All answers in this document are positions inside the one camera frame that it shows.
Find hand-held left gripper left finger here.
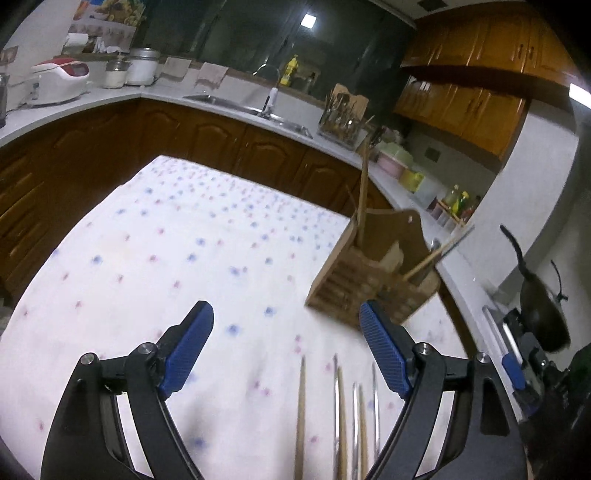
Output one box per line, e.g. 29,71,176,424
41,300,215,480

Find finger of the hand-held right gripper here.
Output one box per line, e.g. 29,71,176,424
501,353,532,416

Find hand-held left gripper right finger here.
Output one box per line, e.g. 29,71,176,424
359,300,529,480

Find wooden utensil holder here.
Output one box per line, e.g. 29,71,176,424
305,209,441,330

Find pile of chopsticks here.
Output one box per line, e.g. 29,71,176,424
294,353,382,480

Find wooden chopstick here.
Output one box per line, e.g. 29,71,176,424
404,231,467,281
355,134,370,250
345,185,361,232

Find dish rack with utensils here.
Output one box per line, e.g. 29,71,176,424
318,92,370,148

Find gas stove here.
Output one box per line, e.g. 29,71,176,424
480,302,561,407

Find black wok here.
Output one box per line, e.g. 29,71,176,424
500,224,572,352

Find white dotted tablecloth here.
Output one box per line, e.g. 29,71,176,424
0,154,467,480

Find spice jar set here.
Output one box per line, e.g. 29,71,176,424
429,198,465,229

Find pale plastic container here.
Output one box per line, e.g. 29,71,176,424
399,168,439,208

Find wooden lower cabinets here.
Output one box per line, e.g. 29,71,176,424
0,99,393,296

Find wooden cabinets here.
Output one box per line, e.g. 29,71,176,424
0,99,393,296
392,2,578,160

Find steel sink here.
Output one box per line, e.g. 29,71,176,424
184,93,314,139

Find wooden cutting board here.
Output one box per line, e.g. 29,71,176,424
330,83,369,112

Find wooden upper cabinets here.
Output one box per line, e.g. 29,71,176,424
392,2,578,160

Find curved metal faucet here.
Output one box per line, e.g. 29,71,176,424
254,64,283,116

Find grey kitchen countertop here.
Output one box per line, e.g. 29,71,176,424
0,78,522,361

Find beige dish cloth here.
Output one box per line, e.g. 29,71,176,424
194,62,229,89
159,56,192,81

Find glass jar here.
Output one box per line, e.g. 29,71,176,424
102,55,130,90

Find white red rice cooker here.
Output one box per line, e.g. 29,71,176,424
30,58,93,108

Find dark window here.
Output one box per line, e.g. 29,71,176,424
139,0,416,109

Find fruit wall poster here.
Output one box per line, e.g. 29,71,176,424
69,0,148,35

